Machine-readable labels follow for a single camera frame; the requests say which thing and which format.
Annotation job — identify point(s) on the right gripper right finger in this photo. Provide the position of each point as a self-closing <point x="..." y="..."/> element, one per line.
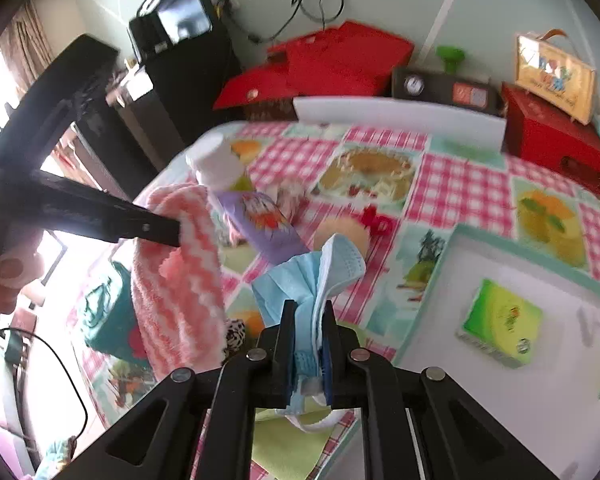
<point x="418" y="425"/>

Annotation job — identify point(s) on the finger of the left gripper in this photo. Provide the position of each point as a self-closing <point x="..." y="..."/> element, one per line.
<point x="110" y="209"/>

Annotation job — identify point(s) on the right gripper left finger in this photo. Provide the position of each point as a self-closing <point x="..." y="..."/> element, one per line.
<point x="197" y="426"/>

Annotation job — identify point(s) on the light green cloth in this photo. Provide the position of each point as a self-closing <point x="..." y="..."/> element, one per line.
<point x="289" y="452"/>

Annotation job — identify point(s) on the leopard print cloth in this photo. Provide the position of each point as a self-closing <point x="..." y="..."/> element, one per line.
<point x="234" y="338"/>

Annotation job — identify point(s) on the pink white zigzag towel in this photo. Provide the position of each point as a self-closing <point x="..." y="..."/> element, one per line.
<point x="177" y="292"/>

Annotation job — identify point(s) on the purple cartoon snack pouch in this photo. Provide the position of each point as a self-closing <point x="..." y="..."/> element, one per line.
<point x="263" y="225"/>

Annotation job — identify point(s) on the light blue face mask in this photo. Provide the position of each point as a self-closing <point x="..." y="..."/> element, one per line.
<point x="310" y="280"/>

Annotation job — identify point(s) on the black cabinet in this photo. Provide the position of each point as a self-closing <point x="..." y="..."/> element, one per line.
<point x="172" y="94"/>

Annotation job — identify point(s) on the black monitor screen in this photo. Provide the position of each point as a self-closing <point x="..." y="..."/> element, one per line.
<point x="160" y="25"/>

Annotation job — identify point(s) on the white tray with teal rim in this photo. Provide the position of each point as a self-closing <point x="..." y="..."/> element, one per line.
<point x="552" y="403"/>

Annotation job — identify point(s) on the white plastic medicine bottle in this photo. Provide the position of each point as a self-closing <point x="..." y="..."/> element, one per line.
<point x="216" y="166"/>

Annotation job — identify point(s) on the flat red gift box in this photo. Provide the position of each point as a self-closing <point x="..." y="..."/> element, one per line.
<point x="268" y="82"/>

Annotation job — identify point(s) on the checkered cake-print tablecloth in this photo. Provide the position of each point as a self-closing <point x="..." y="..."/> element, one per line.
<point x="424" y="186"/>

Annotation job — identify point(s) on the large red gift bag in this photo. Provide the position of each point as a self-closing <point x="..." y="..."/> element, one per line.
<point x="352" y="59"/>

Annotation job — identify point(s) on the red carton box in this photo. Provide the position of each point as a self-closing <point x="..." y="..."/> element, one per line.
<point x="539" y="132"/>

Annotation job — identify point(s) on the black box with gauge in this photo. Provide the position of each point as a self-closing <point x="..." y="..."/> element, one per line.
<point x="441" y="88"/>

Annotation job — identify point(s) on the green dumbbell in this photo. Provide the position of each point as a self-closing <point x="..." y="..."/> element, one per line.
<point x="451" y="57"/>

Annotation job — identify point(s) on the yellow cartoon gift box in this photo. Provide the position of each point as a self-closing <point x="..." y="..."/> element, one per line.
<point x="549" y="66"/>

